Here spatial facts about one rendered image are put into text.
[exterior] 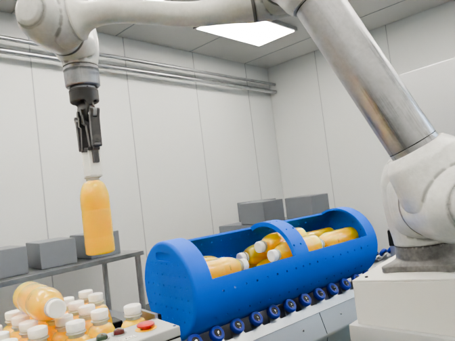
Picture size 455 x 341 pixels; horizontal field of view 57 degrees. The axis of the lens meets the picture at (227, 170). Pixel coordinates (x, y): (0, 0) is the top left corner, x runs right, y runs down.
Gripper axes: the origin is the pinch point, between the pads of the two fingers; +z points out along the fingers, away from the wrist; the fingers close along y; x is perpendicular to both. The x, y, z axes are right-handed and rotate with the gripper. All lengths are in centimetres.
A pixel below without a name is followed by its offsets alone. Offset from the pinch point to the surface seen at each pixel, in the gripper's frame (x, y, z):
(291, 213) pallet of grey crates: -329, 254, 52
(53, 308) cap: 16.7, -13.8, 30.9
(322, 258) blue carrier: -71, -12, 39
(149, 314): -10.7, -1.0, 42.1
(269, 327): -46, -9, 55
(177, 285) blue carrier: -18.2, -4.8, 35.7
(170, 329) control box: 0.1, -32.9, 36.9
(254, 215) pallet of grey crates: -285, 271, 48
